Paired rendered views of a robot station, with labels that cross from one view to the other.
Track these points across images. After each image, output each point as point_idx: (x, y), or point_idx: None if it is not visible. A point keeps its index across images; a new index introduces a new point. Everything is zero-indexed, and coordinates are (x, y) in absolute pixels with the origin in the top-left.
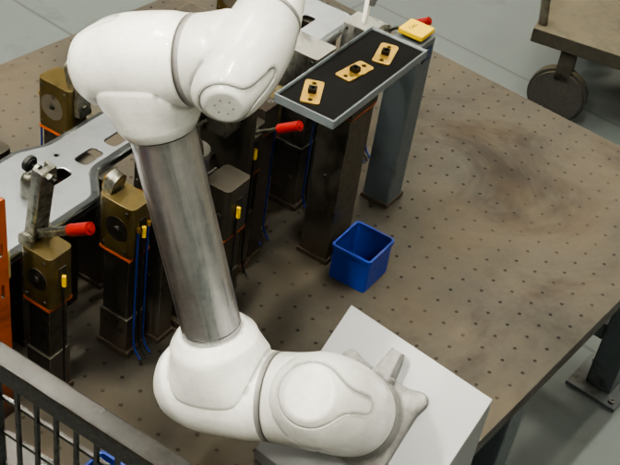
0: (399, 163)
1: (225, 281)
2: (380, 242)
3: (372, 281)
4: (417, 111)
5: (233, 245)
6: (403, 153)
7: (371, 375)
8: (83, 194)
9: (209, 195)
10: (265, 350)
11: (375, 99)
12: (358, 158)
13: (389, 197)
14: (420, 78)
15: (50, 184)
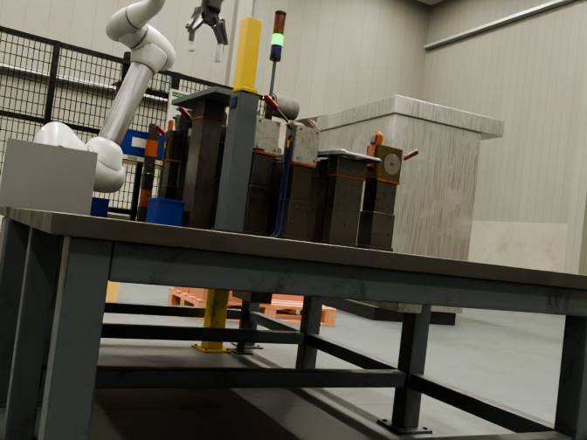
0: (221, 194)
1: (107, 116)
2: (166, 205)
3: (148, 220)
4: (231, 152)
5: (162, 165)
6: (223, 186)
7: (49, 132)
8: None
9: (123, 85)
10: (90, 145)
11: (202, 113)
12: (196, 154)
13: (215, 223)
14: (231, 122)
15: (176, 121)
